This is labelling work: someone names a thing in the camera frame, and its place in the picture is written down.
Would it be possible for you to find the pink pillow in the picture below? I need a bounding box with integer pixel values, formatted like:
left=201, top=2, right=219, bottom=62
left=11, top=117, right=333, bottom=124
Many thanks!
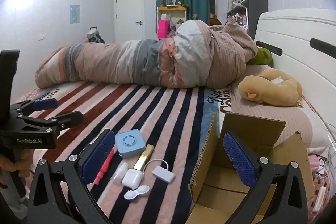
left=228, top=77, right=329, bottom=153

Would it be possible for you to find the gold rectangular bar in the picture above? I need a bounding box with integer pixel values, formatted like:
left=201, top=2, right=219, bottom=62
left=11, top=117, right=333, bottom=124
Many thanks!
left=133, top=144, right=154, bottom=171

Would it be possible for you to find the white door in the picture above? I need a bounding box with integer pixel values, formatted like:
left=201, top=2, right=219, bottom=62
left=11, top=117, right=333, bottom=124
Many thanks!
left=114, top=0, right=145, bottom=43

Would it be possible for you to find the blue wall poster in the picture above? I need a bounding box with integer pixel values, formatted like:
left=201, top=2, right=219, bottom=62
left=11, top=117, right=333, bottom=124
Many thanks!
left=70, top=5, right=80, bottom=24

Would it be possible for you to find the white contact lens case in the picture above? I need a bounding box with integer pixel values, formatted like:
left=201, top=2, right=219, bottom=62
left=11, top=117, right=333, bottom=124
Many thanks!
left=124, top=185, right=150, bottom=201

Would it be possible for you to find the rolled striped duvet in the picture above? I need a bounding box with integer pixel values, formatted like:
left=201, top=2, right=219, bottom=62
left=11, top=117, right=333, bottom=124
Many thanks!
left=35, top=19, right=258, bottom=89

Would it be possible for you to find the white usb hub adapter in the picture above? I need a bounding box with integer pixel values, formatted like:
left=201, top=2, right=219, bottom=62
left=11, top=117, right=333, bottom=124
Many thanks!
left=142, top=159, right=175, bottom=184

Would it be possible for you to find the pink plastic stick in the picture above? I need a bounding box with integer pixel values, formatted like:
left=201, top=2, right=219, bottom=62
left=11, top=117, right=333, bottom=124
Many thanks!
left=94, top=149, right=115, bottom=185

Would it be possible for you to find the white charging cable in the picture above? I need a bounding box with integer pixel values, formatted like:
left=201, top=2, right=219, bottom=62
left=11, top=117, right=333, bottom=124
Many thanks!
left=301, top=97, right=336, bottom=177

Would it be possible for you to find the green plush toy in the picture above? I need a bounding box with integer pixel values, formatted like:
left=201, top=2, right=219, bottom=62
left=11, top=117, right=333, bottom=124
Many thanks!
left=247, top=47, right=273, bottom=65

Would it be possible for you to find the yellow white cabinet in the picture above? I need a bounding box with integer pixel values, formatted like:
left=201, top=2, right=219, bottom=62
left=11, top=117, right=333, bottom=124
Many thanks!
left=157, top=6, right=187, bottom=24

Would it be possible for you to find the striped bed blanket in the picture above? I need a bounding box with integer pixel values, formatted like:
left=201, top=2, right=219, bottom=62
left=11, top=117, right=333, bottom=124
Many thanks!
left=26, top=82, right=231, bottom=223

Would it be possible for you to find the light blue square device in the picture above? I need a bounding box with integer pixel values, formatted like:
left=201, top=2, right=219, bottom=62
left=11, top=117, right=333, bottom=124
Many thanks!
left=115, top=129, right=146, bottom=159

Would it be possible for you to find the tan plush toy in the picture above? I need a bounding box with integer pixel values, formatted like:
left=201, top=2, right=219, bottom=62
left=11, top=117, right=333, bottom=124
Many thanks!
left=238, top=69, right=303, bottom=107

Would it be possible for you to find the small white bottle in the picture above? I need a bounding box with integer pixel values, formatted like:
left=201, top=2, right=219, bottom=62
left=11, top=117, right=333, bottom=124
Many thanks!
left=111, top=162, right=129, bottom=183

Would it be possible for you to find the white bed headboard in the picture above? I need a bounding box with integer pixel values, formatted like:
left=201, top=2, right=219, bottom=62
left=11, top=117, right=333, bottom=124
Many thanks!
left=253, top=8, right=336, bottom=154

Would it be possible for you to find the brown cardboard box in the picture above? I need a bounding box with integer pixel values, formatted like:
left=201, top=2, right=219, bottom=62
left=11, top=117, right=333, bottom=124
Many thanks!
left=187, top=113, right=314, bottom=223

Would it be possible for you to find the white earbuds case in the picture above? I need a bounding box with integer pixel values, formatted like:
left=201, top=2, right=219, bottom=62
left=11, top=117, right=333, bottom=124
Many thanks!
left=122, top=169, right=144, bottom=189

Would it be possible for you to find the person left hand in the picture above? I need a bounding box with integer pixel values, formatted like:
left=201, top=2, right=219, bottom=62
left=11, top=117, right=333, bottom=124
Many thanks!
left=1, top=149, right=34, bottom=178

